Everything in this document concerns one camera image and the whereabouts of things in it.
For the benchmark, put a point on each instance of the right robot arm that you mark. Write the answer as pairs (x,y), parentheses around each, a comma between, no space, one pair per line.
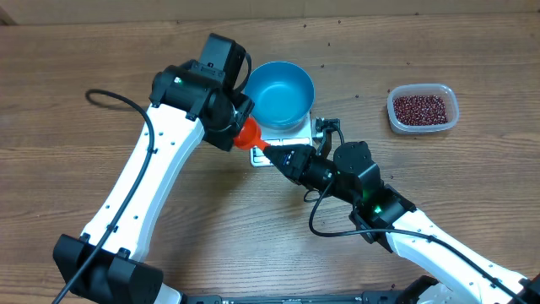
(455,273)

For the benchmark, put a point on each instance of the clear plastic container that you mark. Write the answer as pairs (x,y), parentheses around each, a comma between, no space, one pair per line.
(441,90)

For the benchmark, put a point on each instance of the red measuring scoop blue handle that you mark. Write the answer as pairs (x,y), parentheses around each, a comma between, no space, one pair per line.
(250,136)

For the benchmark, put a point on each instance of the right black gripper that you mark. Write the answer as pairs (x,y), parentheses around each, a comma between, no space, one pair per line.
(298,165)

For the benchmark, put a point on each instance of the red beans in container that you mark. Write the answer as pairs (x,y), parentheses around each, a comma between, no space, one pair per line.
(420,110)

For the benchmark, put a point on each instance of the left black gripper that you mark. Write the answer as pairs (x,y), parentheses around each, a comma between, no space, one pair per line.
(245,107)

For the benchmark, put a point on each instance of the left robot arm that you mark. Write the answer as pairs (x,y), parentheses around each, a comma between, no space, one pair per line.
(189,104)

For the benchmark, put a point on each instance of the white digital kitchen scale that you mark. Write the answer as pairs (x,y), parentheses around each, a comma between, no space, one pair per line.
(299,134)

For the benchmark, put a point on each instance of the blue bowl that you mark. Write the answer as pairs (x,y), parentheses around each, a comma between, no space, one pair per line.
(283,94)

